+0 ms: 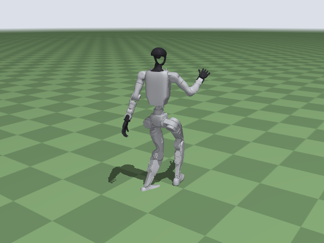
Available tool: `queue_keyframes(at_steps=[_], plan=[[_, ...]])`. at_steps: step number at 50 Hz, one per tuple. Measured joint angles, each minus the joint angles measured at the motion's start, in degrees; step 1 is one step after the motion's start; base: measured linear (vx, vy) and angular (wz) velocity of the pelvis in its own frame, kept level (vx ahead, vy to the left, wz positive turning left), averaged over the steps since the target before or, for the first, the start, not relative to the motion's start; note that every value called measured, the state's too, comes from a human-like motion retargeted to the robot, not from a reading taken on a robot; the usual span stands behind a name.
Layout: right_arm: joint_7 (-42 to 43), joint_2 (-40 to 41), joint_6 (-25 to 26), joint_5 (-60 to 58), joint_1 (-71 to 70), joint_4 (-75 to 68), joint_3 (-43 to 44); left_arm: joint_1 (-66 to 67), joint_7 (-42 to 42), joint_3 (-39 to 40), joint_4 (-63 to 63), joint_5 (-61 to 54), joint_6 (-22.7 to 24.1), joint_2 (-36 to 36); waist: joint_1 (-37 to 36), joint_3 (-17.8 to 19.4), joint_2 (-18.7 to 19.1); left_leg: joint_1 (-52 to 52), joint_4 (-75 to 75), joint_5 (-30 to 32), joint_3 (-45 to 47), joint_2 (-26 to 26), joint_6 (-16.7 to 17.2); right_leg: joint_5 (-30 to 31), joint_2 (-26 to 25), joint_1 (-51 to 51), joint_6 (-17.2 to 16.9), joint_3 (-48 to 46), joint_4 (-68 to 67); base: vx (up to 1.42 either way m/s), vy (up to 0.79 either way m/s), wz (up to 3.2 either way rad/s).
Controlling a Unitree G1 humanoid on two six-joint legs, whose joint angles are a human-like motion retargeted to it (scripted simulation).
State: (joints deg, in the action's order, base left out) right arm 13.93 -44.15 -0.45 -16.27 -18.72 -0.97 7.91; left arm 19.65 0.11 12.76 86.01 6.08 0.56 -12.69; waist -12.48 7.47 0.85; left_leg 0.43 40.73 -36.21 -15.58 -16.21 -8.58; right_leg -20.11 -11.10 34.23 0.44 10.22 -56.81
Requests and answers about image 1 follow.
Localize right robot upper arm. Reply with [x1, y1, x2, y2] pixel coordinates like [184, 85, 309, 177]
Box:
[168, 72, 195, 97]

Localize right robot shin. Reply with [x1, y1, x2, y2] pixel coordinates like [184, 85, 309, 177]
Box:
[174, 141, 185, 179]

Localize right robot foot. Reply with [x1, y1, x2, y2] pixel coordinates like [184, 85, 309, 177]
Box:
[173, 174, 184, 185]

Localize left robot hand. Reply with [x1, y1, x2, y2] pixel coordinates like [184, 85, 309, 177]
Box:
[122, 114, 130, 137]

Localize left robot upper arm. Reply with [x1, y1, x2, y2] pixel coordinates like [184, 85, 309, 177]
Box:
[132, 71, 146, 101]

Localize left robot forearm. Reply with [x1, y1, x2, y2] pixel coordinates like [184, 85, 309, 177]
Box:
[125, 94, 137, 120]

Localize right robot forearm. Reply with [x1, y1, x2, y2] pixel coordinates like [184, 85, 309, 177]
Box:
[190, 77, 203, 93]

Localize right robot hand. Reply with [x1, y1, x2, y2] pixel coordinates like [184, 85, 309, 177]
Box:
[196, 68, 210, 84]

